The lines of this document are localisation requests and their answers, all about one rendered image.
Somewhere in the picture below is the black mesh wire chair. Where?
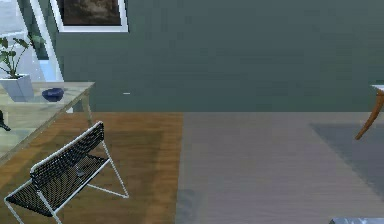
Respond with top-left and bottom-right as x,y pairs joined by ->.
3,120 -> 130,224

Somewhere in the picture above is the grey marbled block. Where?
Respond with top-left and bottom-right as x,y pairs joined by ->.
329,217 -> 384,224

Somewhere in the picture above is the white table with wooden leg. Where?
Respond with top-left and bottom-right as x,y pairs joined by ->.
354,84 -> 384,141

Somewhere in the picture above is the white framed dark picture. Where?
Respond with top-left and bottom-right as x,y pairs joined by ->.
49,0 -> 129,34

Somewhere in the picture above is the glass top table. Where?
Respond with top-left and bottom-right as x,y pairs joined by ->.
0,81 -> 96,166

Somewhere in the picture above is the dark blue bowl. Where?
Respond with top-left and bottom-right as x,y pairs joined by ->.
41,87 -> 65,102

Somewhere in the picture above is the green plant in white pot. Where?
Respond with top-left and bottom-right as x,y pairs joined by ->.
0,34 -> 45,102

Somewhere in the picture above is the white framed window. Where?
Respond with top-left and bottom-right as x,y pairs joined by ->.
0,0 -> 65,83

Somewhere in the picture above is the small black object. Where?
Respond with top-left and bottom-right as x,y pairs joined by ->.
0,109 -> 12,132

